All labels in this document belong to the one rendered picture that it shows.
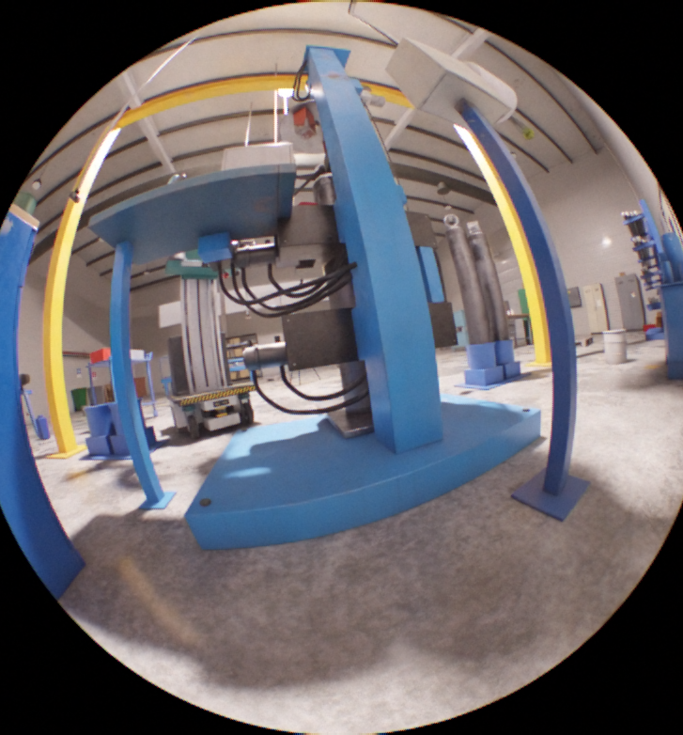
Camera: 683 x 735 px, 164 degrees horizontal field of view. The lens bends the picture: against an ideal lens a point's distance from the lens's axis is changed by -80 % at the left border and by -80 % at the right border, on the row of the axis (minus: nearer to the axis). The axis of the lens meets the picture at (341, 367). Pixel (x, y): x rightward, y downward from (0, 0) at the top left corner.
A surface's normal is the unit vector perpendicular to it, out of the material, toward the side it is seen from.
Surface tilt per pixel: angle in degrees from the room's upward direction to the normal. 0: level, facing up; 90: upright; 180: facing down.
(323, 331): 90
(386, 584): 0
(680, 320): 90
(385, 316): 90
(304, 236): 90
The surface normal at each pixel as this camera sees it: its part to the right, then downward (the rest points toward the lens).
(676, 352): -0.96, 0.15
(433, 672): -0.15, -0.99
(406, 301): 0.24, 0.00
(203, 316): 0.71, -0.07
